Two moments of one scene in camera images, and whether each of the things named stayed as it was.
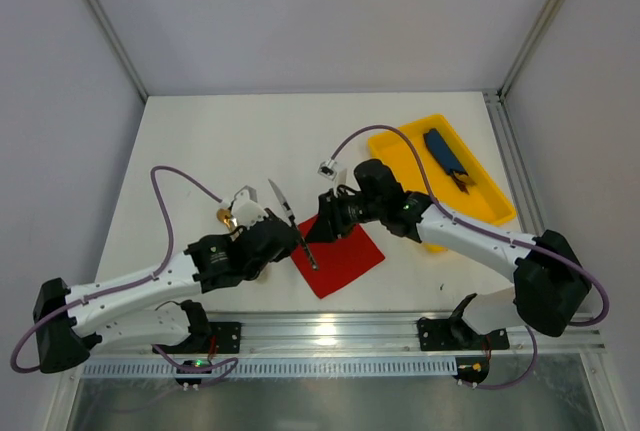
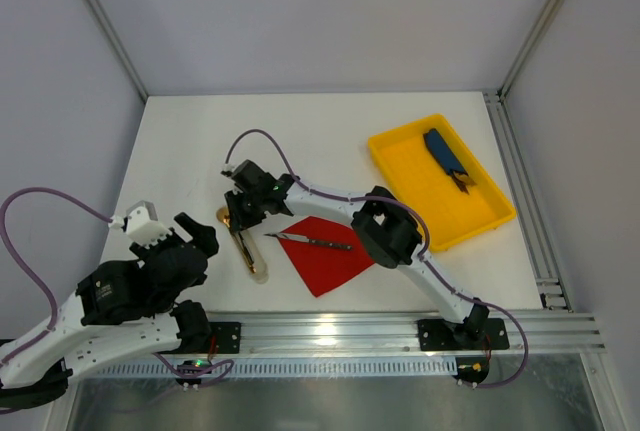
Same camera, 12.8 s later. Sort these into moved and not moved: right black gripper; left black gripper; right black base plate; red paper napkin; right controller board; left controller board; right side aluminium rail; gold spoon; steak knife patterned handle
Moved: left black gripper; right black gripper; steak knife patterned handle
Not moved: right black base plate; gold spoon; left controller board; red paper napkin; right controller board; right side aluminium rail
